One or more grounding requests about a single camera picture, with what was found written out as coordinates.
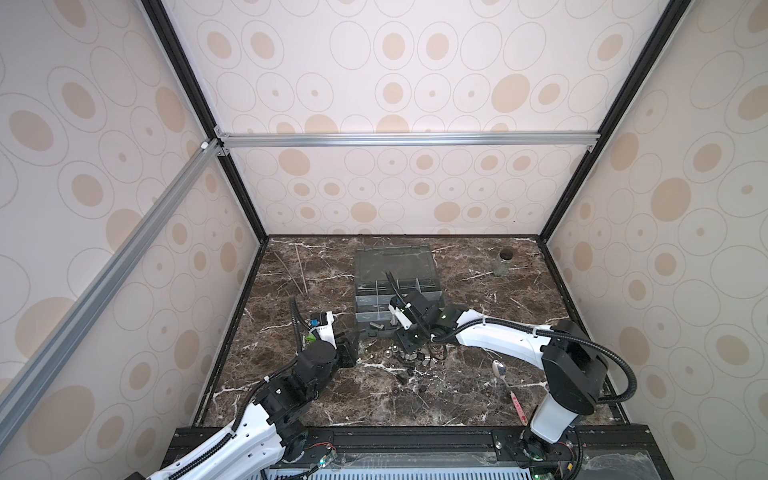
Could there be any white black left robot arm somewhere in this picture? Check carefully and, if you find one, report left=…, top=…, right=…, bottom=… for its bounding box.
left=150, top=297, right=359, bottom=479

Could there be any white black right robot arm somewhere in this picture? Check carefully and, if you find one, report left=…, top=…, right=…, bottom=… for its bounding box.
left=385, top=271, right=638, bottom=457

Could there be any pile of nuts and screws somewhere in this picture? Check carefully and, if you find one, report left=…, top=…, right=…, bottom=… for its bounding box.
left=384, top=345, right=448, bottom=394

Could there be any clear plastic organizer box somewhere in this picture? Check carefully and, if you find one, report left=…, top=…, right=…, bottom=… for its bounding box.
left=354, top=244, right=444, bottom=338

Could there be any small glass jar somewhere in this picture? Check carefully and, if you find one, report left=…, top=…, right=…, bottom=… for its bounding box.
left=492, top=247, right=514, bottom=277

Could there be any pink handled metal spoon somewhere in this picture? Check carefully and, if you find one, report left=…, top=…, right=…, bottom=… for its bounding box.
left=492, top=360, right=528, bottom=426

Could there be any black base frame rail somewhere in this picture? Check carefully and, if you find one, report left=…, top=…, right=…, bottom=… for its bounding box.
left=219, top=424, right=672, bottom=479

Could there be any horizontal aluminium rail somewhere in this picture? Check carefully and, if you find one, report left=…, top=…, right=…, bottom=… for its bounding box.
left=220, top=131, right=600, bottom=149

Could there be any diagonal aluminium rail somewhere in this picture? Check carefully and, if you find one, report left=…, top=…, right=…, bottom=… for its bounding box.
left=1, top=138, right=223, bottom=448

